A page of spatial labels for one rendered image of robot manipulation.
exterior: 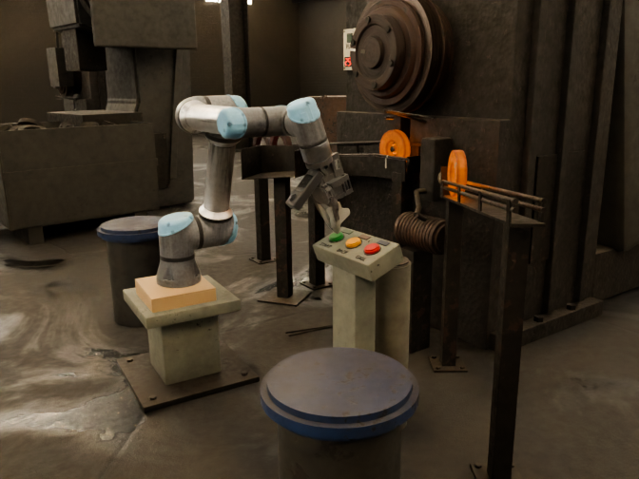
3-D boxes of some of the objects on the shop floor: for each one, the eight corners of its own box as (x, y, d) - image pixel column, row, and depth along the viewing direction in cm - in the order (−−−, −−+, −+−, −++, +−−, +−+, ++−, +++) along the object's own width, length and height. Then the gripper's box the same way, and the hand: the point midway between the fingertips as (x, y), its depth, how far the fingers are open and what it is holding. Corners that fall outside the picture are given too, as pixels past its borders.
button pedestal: (349, 419, 185) (350, 224, 170) (402, 458, 166) (408, 242, 151) (306, 437, 177) (302, 233, 161) (357, 479, 158) (358, 253, 142)
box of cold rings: (121, 207, 510) (111, 112, 490) (163, 223, 447) (154, 115, 427) (-15, 226, 447) (-32, 118, 427) (11, 248, 385) (-7, 123, 365)
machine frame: (431, 258, 353) (443, -71, 308) (606, 313, 267) (658, -132, 222) (330, 282, 313) (327, -92, 268) (498, 356, 227) (534, -177, 182)
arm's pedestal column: (144, 412, 191) (137, 336, 184) (116, 364, 224) (109, 298, 218) (260, 381, 210) (257, 312, 203) (218, 340, 243) (214, 279, 237)
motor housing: (413, 336, 245) (416, 208, 231) (453, 356, 227) (459, 218, 214) (388, 345, 238) (391, 212, 224) (428, 365, 220) (434, 222, 206)
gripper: (343, 152, 152) (365, 224, 161) (322, 149, 159) (344, 219, 168) (318, 166, 148) (341, 239, 158) (298, 162, 156) (321, 233, 165)
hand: (334, 230), depth 161 cm, fingers closed
